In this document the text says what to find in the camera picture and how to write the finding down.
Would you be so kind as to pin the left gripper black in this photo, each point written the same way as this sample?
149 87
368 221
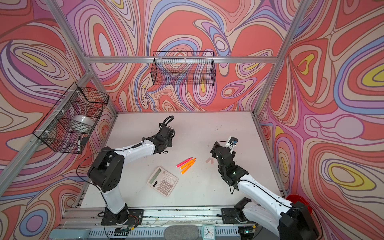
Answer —
170 143

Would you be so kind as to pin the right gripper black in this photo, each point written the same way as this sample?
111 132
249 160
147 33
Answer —
213 151

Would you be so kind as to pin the orange pen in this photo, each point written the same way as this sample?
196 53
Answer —
187 164
184 170

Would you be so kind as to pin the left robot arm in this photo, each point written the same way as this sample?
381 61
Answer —
107 170

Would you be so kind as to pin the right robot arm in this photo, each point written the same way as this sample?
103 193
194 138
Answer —
287 220

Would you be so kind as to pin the pink pen left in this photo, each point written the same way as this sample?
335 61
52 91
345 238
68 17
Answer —
184 162

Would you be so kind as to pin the pink calculator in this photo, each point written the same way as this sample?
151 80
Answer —
162 181

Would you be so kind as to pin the small white clock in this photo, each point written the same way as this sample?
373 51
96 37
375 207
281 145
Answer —
208 232

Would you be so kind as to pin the grey padded cushion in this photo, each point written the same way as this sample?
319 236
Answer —
182 232

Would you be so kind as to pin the black marker in basket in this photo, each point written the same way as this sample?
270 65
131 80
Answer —
79 147

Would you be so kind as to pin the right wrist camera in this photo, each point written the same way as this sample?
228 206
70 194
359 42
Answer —
233 140

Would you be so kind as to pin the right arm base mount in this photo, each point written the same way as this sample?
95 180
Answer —
235 214

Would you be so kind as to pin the black wire basket back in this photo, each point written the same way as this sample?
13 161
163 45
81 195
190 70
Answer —
183 68

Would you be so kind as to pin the black wire basket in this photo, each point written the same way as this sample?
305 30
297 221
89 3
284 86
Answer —
183 68
56 133

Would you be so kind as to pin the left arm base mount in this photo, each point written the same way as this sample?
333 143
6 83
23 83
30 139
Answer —
130 217

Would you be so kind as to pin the black wire basket left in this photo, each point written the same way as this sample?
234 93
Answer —
56 133

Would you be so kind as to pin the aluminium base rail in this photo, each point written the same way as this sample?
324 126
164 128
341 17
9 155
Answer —
87 218

